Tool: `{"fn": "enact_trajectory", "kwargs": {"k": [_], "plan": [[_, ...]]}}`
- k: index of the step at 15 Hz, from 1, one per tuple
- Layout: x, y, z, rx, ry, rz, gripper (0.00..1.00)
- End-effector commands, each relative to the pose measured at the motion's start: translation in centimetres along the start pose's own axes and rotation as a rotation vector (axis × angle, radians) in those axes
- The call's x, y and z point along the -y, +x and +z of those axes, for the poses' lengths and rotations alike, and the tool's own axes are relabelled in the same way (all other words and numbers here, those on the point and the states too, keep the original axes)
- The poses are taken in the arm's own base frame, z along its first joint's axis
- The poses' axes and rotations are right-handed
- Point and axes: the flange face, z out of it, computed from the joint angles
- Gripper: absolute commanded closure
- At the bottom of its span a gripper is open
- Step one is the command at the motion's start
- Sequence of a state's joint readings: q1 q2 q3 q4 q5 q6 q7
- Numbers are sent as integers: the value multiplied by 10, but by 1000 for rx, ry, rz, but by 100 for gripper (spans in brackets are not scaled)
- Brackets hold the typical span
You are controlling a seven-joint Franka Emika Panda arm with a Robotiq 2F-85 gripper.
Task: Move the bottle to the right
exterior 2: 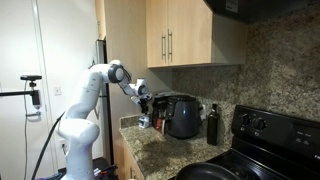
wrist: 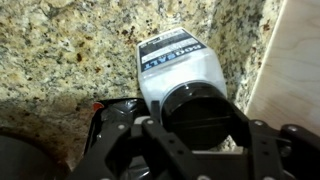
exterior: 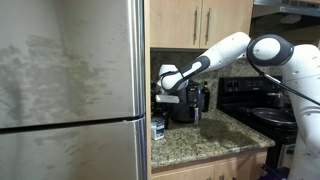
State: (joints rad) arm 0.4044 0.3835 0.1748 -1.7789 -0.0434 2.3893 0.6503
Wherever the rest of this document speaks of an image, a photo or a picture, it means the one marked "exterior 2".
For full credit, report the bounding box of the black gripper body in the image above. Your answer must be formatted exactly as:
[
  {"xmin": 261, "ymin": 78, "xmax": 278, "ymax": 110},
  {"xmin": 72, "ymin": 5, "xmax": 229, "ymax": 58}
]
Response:
[{"xmin": 139, "ymin": 98, "xmax": 152, "ymax": 111}]

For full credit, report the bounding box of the dark glass bottle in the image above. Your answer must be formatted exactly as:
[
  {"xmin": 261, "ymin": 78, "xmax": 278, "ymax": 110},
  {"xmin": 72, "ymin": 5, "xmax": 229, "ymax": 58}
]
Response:
[{"xmin": 206, "ymin": 103, "xmax": 221, "ymax": 147}]

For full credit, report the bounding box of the black coffee maker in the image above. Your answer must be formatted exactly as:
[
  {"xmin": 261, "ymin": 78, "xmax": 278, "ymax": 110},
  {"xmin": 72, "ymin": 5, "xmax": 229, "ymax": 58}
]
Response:
[{"xmin": 151, "ymin": 92, "xmax": 176, "ymax": 131}]

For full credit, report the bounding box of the black air fryer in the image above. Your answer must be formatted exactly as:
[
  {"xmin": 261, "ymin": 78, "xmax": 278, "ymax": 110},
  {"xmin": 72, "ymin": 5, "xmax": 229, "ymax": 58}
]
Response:
[{"xmin": 161, "ymin": 94, "xmax": 203, "ymax": 140}]

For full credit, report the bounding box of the light wood base cabinet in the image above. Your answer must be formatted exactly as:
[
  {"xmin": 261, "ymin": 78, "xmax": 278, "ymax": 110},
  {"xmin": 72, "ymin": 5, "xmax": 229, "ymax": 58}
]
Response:
[{"xmin": 113, "ymin": 132, "xmax": 146, "ymax": 180}]

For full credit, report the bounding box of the tall light wood panel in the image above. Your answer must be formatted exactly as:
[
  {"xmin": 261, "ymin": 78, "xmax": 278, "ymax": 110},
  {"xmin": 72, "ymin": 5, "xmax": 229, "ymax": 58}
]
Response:
[{"xmin": 94, "ymin": 0, "xmax": 174, "ymax": 168}]

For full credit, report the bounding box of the stainless steel refrigerator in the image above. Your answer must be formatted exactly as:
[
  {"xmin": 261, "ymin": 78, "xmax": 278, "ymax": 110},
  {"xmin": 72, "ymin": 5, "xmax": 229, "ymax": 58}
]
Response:
[{"xmin": 95, "ymin": 39, "xmax": 115, "ymax": 165}]

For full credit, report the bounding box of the light wood cabinet door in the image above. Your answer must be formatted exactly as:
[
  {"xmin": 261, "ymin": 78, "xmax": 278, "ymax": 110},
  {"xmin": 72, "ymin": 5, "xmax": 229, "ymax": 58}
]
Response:
[
  {"xmin": 145, "ymin": 0, "xmax": 169, "ymax": 69},
  {"xmin": 166, "ymin": 0, "xmax": 214, "ymax": 67}
]

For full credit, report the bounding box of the black frying pan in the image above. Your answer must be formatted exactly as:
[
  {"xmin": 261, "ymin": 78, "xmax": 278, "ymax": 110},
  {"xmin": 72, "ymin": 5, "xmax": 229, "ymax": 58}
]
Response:
[{"xmin": 174, "ymin": 161, "xmax": 242, "ymax": 180}]

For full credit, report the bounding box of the black electric stove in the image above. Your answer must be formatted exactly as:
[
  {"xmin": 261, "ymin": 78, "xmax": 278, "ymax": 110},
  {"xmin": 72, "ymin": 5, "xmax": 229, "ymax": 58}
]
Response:
[{"xmin": 168, "ymin": 104, "xmax": 320, "ymax": 180}]

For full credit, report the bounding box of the range hood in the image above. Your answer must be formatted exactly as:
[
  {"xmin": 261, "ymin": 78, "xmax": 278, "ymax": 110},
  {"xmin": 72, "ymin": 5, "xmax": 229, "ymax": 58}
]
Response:
[{"xmin": 203, "ymin": 0, "xmax": 320, "ymax": 25}]

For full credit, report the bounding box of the metal cabinet door handle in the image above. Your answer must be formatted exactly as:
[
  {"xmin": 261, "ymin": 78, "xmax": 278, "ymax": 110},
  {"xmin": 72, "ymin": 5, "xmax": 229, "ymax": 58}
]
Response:
[
  {"xmin": 160, "ymin": 31, "xmax": 167, "ymax": 62},
  {"xmin": 166, "ymin": 28, "xmax": 174, "ymax": 64}
]

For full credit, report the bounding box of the white wall outlet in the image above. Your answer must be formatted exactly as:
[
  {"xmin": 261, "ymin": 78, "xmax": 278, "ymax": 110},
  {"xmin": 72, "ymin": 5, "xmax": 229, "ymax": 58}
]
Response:
[{"xmin": 58, "ymin": 137, "xmax": 68, "ymax": 150}]

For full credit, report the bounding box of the white light switch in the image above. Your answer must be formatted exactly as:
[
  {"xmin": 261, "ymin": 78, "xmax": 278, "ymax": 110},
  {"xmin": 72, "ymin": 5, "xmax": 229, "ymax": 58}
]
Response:
[{"xmin": 52, "ymin": 85, "xmax": 63, "ymax": 97}]

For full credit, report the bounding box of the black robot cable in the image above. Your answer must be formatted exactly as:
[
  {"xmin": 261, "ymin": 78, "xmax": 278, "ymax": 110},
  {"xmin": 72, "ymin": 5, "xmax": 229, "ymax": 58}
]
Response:
[{"xmin": 30, "ymin": 111, "xmax": 66, "ymax": 180}]

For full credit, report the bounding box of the black camera on stand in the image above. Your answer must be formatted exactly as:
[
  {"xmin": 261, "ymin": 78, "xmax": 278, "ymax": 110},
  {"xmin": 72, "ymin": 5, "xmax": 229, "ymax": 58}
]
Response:
[{"xmin": 0, "ymin": 74, "xmax": 44, "ymax": 118}]

